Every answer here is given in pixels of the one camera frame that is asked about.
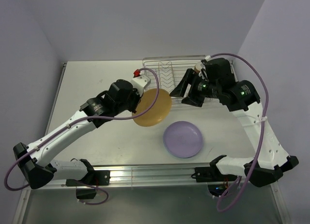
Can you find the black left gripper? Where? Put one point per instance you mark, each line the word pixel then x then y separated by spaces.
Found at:
pixel 137 97

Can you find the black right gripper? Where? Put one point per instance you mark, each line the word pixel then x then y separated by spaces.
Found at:
pixel 193 99

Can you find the white cup with wood patches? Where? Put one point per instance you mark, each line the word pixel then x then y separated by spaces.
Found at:
pixel 198 67

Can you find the purple plastic plate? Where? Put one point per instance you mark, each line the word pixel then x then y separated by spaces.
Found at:
pixel 188 131

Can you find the blue plastic plate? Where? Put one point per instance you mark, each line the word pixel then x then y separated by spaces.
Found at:
pixel 179 147

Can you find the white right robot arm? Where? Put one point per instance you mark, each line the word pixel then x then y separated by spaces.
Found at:
pixel 270 161

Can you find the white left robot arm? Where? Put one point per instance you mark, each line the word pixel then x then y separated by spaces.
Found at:
pixel 36 160

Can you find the metal wire dish rack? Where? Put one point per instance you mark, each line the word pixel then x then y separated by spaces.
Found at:
pixel 170 70

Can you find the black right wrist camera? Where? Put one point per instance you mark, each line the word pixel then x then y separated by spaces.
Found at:
pixel 219 71

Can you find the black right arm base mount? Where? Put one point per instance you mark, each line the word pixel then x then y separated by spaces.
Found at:
pixel 210 174

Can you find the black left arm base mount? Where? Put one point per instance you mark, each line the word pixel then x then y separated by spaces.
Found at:
pixel 94 178

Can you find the aluminium table edge rail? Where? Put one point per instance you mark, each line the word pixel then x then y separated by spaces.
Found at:
pixel 125 176

